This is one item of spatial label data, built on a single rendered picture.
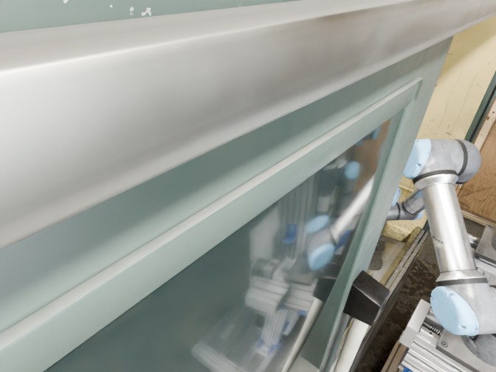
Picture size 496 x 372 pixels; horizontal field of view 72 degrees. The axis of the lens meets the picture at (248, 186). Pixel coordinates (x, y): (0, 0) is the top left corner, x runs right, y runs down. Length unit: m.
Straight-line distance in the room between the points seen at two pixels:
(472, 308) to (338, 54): 0.90
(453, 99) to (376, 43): 1.67
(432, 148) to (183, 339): 0.97
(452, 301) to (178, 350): 0.85
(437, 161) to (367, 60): 0.91
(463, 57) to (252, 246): 1.67
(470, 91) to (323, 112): 1.63
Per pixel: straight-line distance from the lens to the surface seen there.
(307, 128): 0.23
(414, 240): 2.08
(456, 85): 1.86
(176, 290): 0.19
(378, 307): 0.67
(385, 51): 0.23
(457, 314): 1.01
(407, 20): 0.25
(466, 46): 1.83
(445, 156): 1.12
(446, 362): 1.31
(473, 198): 3.85
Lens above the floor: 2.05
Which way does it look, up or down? 35 degrees down
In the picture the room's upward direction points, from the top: 4 degrees clockwise
